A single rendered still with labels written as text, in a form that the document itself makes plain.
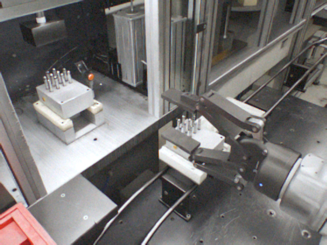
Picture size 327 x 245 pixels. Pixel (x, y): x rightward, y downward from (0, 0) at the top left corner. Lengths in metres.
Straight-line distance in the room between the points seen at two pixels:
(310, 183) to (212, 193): 0.60
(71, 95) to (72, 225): 0.33
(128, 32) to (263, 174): 0.64
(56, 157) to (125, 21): 0.44
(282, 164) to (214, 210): 0.54
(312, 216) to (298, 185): 0.04
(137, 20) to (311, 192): 0.69
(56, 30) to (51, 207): 0.41
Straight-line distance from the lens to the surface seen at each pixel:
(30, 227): 0.59
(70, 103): 0.76
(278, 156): 0.41
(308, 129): 1.32
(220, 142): 0.76
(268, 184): 0.41
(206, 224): 0.89
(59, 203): 0.67
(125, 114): 0.87
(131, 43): 0.91
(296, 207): 0.40
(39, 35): 0.74
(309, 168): 0.40
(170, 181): 0.81
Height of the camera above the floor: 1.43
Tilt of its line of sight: 38 degrees down
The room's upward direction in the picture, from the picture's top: straight up
